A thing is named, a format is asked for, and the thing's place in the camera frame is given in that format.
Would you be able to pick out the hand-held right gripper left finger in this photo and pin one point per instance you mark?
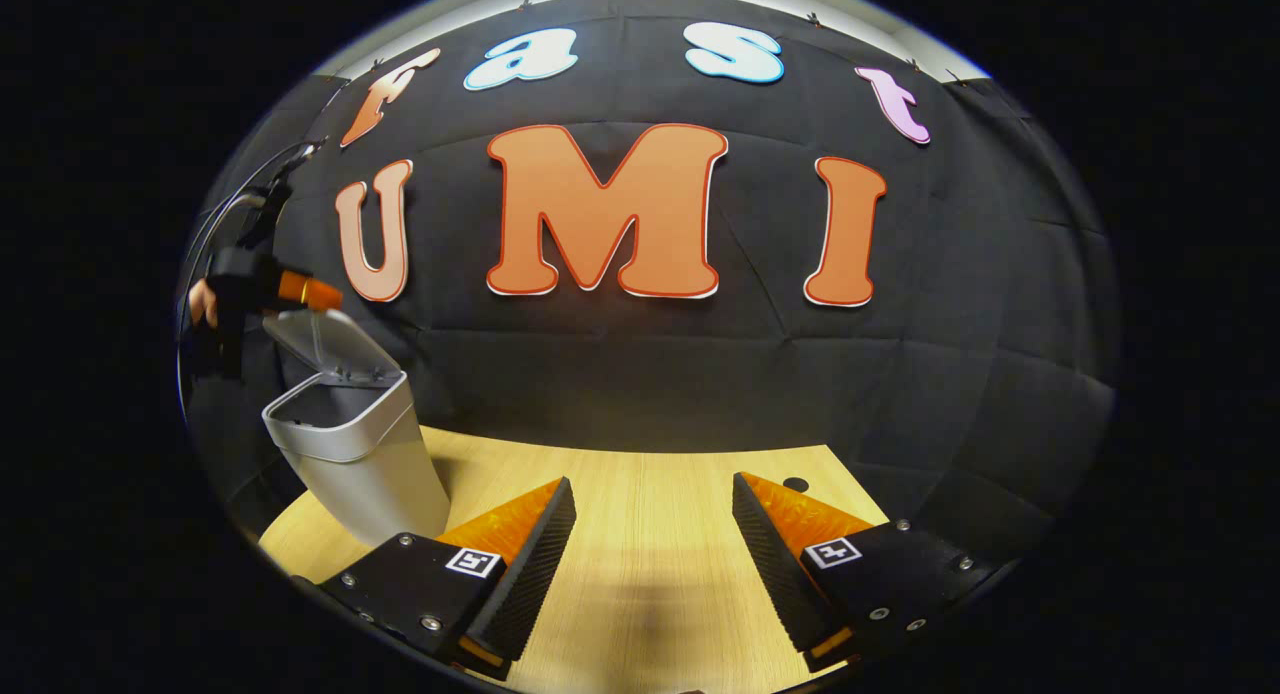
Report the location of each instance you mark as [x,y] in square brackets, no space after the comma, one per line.
[535,574]

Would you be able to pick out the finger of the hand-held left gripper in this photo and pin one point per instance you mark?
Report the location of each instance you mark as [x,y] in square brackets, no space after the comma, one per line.
[310,290]

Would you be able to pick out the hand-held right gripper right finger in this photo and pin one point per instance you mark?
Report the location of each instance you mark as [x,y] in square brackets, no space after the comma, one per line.
[775,574]

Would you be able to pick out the white desktop garbage bin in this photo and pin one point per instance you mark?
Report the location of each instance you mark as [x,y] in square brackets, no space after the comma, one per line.
[370,474]

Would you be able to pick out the wooden desktop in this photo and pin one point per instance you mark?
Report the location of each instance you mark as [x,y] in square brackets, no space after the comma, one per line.
[650,534]

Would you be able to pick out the black backdrop cloth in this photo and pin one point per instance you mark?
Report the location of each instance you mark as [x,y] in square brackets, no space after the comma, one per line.
[700,374]

